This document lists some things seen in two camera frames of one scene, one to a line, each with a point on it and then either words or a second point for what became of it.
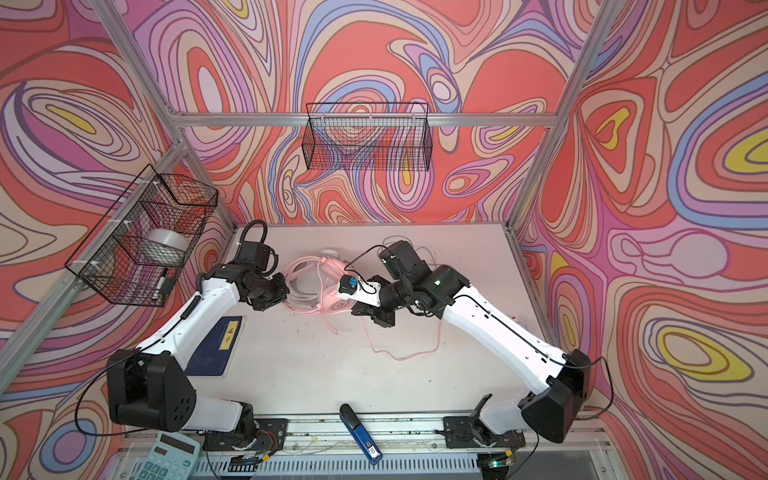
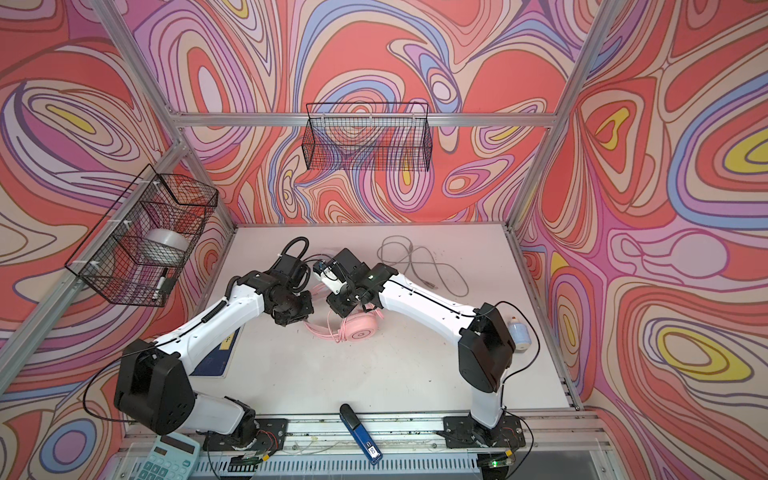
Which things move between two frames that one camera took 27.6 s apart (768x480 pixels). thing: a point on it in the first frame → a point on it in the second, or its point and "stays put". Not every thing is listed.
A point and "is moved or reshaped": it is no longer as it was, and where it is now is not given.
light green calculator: (172, 457) stays put
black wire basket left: (137, 251) stays put
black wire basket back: (368, 137) stays put
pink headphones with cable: (311, 283) is moved or reshaped
